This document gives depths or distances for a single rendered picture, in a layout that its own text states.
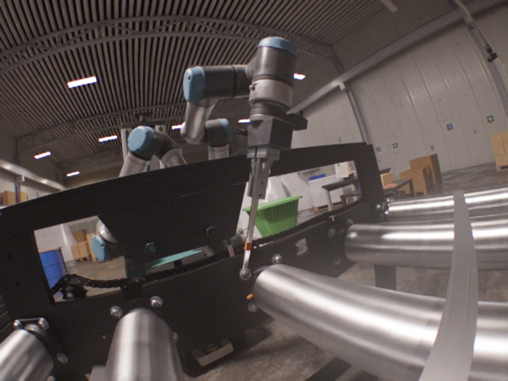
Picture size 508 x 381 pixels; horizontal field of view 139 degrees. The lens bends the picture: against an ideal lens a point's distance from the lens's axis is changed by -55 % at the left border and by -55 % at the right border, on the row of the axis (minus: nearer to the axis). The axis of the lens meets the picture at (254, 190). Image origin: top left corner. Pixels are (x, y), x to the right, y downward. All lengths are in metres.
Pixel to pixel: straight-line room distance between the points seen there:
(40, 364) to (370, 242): 0.78
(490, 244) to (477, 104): 9.88
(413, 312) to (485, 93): 10.23
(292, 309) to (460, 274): 0.24
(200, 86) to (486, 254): 0.70
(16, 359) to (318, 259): 0.76
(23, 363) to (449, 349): 0.56
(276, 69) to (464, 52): 10.52
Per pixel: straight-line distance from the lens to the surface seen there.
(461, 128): 10.22
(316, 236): 0.62
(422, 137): 10.53
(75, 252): 10.35
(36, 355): 0.52
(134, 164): 0.95
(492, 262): 0.49
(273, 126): 0.37
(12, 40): 10.50
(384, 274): 1.00
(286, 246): 0.55
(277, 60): 0.45
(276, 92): 0.42
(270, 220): 2.98
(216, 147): 1.09
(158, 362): 0.29
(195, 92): 0.51
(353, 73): 11.65
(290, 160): 0.57
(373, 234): 0.56
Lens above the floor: 1.07
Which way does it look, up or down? 1 degrees up
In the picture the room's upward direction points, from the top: 14 degrees counter-clockwise
